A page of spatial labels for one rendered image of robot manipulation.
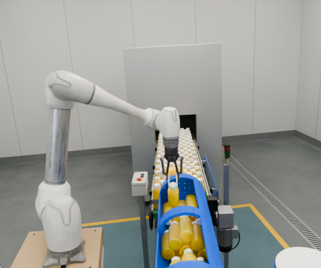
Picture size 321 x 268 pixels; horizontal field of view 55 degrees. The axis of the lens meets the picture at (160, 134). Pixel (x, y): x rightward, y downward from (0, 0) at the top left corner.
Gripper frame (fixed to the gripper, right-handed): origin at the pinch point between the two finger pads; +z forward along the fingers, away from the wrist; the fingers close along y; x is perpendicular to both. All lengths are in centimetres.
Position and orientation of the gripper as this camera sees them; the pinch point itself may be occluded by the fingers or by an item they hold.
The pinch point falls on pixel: (172, 179)
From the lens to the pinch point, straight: 175.7
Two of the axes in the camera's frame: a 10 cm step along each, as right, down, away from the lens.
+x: 0.2, -2.7, 9.6
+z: 0.5, 9.6, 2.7
